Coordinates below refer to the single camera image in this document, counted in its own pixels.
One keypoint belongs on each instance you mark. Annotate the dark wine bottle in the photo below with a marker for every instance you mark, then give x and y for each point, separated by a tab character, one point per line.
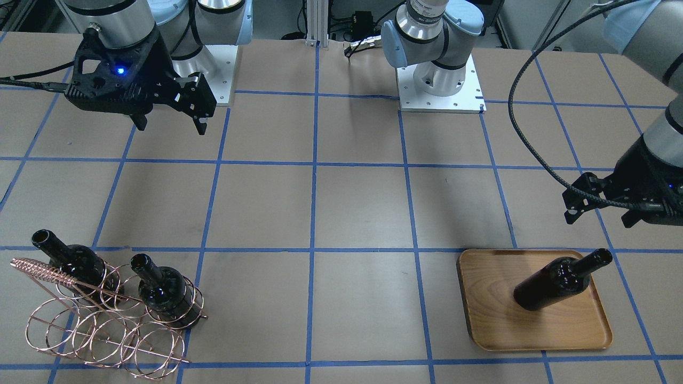
561	279
162	289
77	261

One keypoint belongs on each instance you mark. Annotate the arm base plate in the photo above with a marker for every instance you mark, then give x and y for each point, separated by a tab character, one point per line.
427	88
155	85

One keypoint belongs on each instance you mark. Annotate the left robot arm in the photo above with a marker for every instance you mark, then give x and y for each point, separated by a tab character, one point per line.
436	38

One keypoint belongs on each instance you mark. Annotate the wooden tray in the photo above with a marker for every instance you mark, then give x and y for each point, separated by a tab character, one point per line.
496	322

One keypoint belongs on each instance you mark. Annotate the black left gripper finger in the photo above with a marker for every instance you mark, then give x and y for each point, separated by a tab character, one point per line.
577	204
632	217

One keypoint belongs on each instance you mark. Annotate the aluminium frame post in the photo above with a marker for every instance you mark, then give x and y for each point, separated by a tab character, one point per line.
317	23

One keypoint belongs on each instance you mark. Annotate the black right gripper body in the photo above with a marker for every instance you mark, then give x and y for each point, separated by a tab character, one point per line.
161	73

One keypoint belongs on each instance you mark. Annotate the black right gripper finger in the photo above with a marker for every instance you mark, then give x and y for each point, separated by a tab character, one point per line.
195	98
139	120

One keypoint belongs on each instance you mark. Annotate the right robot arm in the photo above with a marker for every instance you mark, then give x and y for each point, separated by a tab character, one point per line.
183	25

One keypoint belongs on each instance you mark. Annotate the copper wire bottle basket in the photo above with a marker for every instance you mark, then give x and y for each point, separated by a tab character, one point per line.
120	333

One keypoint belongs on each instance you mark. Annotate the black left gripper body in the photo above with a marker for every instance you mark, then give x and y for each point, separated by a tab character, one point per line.
644	176

